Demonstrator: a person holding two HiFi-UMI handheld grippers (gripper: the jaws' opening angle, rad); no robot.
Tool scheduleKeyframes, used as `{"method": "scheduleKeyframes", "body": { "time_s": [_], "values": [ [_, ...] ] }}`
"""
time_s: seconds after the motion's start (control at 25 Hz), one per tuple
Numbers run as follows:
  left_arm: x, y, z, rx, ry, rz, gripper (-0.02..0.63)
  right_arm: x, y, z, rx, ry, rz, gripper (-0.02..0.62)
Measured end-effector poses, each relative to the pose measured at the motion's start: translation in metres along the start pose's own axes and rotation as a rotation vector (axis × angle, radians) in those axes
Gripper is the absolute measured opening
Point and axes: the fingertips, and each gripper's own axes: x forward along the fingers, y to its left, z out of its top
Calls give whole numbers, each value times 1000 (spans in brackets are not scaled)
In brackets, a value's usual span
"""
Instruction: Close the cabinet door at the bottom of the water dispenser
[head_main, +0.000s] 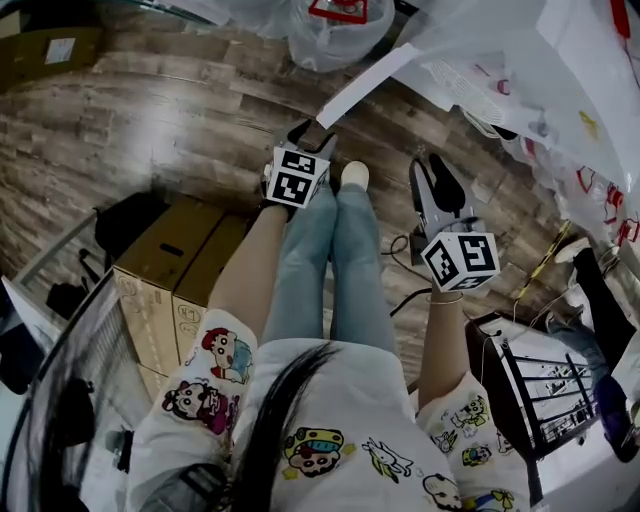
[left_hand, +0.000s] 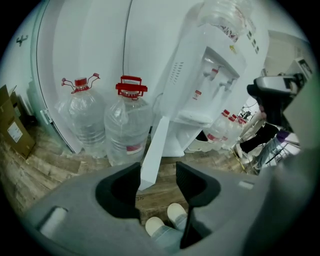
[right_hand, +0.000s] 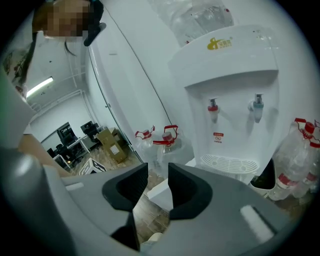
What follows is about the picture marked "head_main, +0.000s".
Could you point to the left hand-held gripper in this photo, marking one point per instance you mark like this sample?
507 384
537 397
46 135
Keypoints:
295 175

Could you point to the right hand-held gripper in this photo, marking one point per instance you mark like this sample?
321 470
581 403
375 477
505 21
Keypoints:
460 260

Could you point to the person's right forearm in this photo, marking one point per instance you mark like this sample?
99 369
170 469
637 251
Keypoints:
442 345

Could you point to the person's left forearm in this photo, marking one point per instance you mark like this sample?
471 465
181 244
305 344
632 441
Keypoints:
245 260

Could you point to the person's right white shoe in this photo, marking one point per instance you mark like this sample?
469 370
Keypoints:
354 174

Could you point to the black power adapter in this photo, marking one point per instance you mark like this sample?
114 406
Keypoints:
417 249

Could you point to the black box with white rim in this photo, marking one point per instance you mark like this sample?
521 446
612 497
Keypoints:
505 132

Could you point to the yellow black striped floor tape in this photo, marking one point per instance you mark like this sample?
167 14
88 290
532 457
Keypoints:
542 260

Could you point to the light blue jeans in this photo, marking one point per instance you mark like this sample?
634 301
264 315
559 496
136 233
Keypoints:
305 280

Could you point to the perforated cardboard box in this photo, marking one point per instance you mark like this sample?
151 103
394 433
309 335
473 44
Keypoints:
210 270
150 260

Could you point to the white cartoon print shirt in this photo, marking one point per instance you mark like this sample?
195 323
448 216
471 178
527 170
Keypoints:
350 400

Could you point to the plain cardboard box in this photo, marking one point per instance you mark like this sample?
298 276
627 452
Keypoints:
152 382

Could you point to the cardboard box with white label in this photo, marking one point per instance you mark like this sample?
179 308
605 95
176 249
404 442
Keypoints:
30 60

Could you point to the black metal frame rack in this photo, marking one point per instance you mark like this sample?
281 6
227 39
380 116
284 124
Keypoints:
520 380

